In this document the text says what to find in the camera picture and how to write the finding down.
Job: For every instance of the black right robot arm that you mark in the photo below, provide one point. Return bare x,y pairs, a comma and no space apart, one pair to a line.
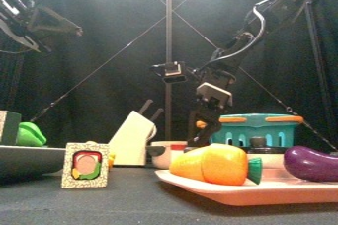
280,5

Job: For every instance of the dark green square sushi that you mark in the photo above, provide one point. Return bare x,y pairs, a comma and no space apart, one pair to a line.
8,127

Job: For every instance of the speckled square sushi roll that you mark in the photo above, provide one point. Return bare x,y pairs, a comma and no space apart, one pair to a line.
85,164

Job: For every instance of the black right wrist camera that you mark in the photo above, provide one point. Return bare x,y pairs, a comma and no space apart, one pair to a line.
171,72

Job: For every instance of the white toy knife block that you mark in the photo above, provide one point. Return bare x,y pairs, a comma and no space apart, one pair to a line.
129,143

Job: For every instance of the purple toy eggplant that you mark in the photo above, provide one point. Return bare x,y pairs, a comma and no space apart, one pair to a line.
310,164

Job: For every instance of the green toy pepper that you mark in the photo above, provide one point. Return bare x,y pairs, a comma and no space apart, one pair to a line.
30,135

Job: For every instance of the grey metal tray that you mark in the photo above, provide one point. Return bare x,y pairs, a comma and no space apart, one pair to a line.
30,161

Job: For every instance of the teal basket orange rim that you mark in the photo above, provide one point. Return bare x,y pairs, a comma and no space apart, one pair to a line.
259,130

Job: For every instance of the dark slanted frame pole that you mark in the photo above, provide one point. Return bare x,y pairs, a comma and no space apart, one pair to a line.
316,71

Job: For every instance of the pink plastic tray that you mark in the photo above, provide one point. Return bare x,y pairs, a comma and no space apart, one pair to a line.
263,192

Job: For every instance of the metal vertical frame pole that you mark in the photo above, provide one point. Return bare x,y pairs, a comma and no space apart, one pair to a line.
168,21

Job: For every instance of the white toy pot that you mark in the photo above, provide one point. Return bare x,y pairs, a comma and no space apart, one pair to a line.
173,158

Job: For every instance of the orange toy carrot green top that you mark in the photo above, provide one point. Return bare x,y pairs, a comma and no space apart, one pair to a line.
211,163

